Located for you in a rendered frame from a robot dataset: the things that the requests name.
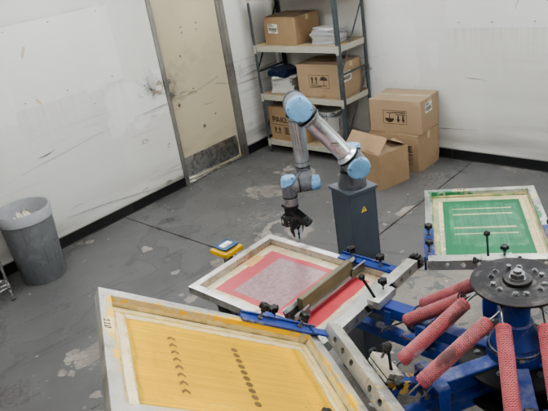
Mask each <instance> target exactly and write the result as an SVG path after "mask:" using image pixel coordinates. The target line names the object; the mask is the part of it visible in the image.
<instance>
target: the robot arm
mask: <svg viewBox="0 0 548 411"><path fill-rule="evenodd" d="M282 104H283V108H284V110H285V117H286V118H287V119H288V121H289V131H290V136H291V141H292V147H293V152H294V162H295V167H296V171H295V173H296V176H297V178H295V176H294V175H292V174H290V175H289V174H287V175H283V176H282V177H281V191H282V196H283V202H284V204H282V205H281V207H284V210H285V213H284V214H283V215H282V216H281V223H282V219H283V222H284V223H282V226H285V227H287V228H288V227H290V232H288V235H289V236H291V237H293V238H294V239H295V241H296V242H298V243H299V242H300V240H301V237H302V234H303V226H305V227H308V226H309V225H311V224H312V219H311V218H309V217H308V216H307V215H306V214H304V213H303V212H302V211H301V210H300V209H299V208H298V193H299V192H308V191H312V190H313V191H314V190H317V189H320V187H321V184H320V176H319V175H313V174H312V172H311V166H310V161H309V155H308V149H307V138H306V132H305V127H306V128H307V129H308V130H309V131H310V132H311V133H312V134H313V135H314V136H315V137H316V138H317V139H318V140H319V141H320V142H321V143H322V144H323V145H324V146H325V147H326V148H327V149H328V150H329V151H330V152H331V153H332V154H333V155H335V156H336V158H337V159H338V164H339V168H340V175H339V179H338V188H339V189H341V190H343V191H356V190H360V189H362V188H365V187H366V186H367V179H366V177H365V176H367V175H368V173H369V172H370V168H371V165H370V163H369V160H368V159H367V158H366V157H365V156H364V154H363V153H362V152H361V150H360V148H361V146H360V144H359V143H357V142H350V143H347V142H346V141H345V140H344V139H343V138H342V137H341V136H340V135H339V134H338V133H337V132H336V131H335V130H334V129H333V128H332V127H331V126H329V125H328V124H327V123H326V122H325V121H324V120H323V119H322V118H321V117H320V116H319V115H318V109H317V108H316V107H315V106H314V105H313V104H312V103H311V102H310V101H309V100H308V99H307V98H306V96H305V95H304V94H303V93H302V92H301V91H296V90H294V91H289V92H287V93H286V94H285V96H284V98H283V100H282Z"/></svg>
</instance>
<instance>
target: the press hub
mask: <svg viewBox="0 0 548 411"><path fill-rule="evenodd" d="M470 283H471V287H472V289H473V290H474V291H475V292H476V293H477V294H478V295H479V296H480V297H481V298H483V299H485V300H487V301H489V302H491V303H494V304H497V305H499V306H503V307H506V308H505V309H504V310H503V317H504V323H507V324H509V325H511V327H512V333H513V340H514V348H515V361H516V368H517V369H529V373H530V376H531V379H532V383H533V389H534V392H535V396H536V400H537V406H538V409H539V411H543V409H547V410H548V400H547V394H546V384H545V378H544V372H543V368H541V367H539V365H540V363H542V360H541V349H540V343H539V337H538V332H537V327H538V326H539V325H538V324H535V323H533V322H534V321H533V318H532V317H531V316H530V312H531V308H538V307H545V306H548V264H546V263H543V262H540V261H537V260H533V259H523V258H503V259H494V260H491V261H488V262H486V263H483V264H481V265H479V266H478V267H477V268H476V269H475V270H474V271H473V272H472V273H471V278H470ZM491 322H492V323H493V329H492V330H491V331H490V332H489V333H488V334H486V336H488V337H487V340H486V348H484V347H480V346H477V345H474V346H473V347H472V348H471V349H470V350H469V351H468V352H467V353H466V354H465V355H464V356H463V357H462V358H460V359H459V362H460V365H461V364H463V363H466V362H468V361H471V360H474V359H477V358H480V357H481V356H486V355H489V357H490V358H491V359H492V360H494V361H495V362H497V363H498V355H497V340H496V332H495V326H496V325H497V324H499V323H501V322H502V319H501V317H500V318H499V320H493V321H491ZM473 379H474V380H476V381H477V382H479V383H481V384H483V385H485V386H486V387H489V388H492V389H493V390H495V391H492V392H489V393H487V394H485V395H482V396H479V397H476V398H474V399H473V403H474V404H475V405H477V406H478V407H480V408H481V409H483V410H485V411H503V403H502V388H501V379H500V372H499V364H498V367H495V368H492V369H489V370H486V371H484V372H481V373H478V374H475V375H473Z"/></svg>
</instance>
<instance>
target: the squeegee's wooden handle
mask: <svg viewBox="0 0 548 411"><path fill-rule="evenodd" d="M351 270H352V264H351V260H348V259H347V260H346V261H344V262H343V263H341V264H340V265H339V266H338V267H336V268H335V269H334V270H333V271H332V272H330V273H329V274H328V275H326V276H325V277H324V278H322V279H321V280H320V281H318V282H317V283H316V284H314V285H313V286H312V287H311V288H310V289H308V290H307V291H306V292H304V293H303V294H302V295H300V296H299V297H298V298H297V301H298V310H299V311H301V310H303V309H304V308H305V307H306V306H307V305H308V304H309V305H310V307H311V306H313V305H314V304H315V303H316V302H318V301H319V300H320V299H321V298H323V297H324V296H325V295H327V293H328V292H330V291H331V290H332V289H333V288H335V287H336V286H337V285H339V284H340V283H341V282H342V281H344V280H345V279H346V278H347V277H349V276H351ZM310 307H309V308H310Z"/></svg>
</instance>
